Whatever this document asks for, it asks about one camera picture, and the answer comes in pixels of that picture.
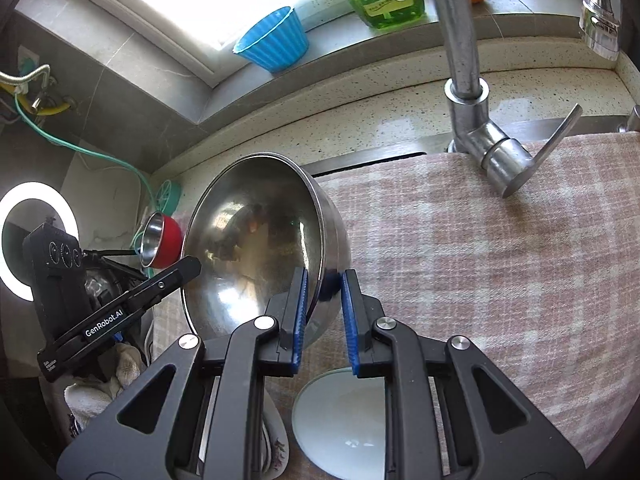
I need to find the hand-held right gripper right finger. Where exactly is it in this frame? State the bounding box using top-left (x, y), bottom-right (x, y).
top-left (340, 268), bottom-right (586, 480)

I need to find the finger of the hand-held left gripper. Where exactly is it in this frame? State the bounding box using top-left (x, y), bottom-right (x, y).
top-left (122, 255), bottom-right (202, 311)

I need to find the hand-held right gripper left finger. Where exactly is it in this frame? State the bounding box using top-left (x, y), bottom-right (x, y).
top-left (56, 266), bottom-right (311, 480)

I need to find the red steel bowl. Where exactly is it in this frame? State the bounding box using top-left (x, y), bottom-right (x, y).
top-left (134, 211), bottom-right (183, 269)

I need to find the plain stainless steel bowl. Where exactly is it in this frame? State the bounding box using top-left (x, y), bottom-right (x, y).
top-left (180, 152), bottom-right (352, 353)

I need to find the light blue ceramic bowl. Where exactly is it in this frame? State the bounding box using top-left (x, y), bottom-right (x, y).
top-left (291, 367), bottom-right (396, 480)

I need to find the deep pink flower plate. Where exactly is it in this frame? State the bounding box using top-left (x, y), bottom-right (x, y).
top-left (262, 390), bottom-right (292, 480)

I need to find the person's left hand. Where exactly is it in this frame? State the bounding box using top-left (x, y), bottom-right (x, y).
top-left (64, 342), bottom-right (151, 431)

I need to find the black tripod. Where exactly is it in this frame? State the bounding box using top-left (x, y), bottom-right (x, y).
top-left (80, 246), bottom-right (151, 286)

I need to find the pink checked cloth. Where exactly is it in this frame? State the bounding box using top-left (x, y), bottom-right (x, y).
top-left (150, 130), bottom-right (640, 480)

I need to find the blue fluted cup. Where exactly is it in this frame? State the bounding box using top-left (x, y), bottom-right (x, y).
top-left (232, 6), bottom-right (307, 73)

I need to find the chrome faucet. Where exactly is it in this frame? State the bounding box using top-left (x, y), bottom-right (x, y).
top-left (419, 0), bottom-right (623, 198)

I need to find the teal hose reel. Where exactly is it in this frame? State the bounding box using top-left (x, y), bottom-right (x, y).
top-left (154, 180), bottom-right (183, 221)

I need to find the white ring light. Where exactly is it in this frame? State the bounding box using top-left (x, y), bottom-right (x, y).
top-left (0, 181), bottom-right (81, 302)

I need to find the green hose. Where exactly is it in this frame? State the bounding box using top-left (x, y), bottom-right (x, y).
top-left (15, 92), bottom-right (156, 211)

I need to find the yellow hose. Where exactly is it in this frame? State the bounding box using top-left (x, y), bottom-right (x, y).
top-left (0, 82), bottom-right (71, 117)

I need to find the metal flexible hose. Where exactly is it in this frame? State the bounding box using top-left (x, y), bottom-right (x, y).
top-left (0, 64), bottom-right (52, 92)

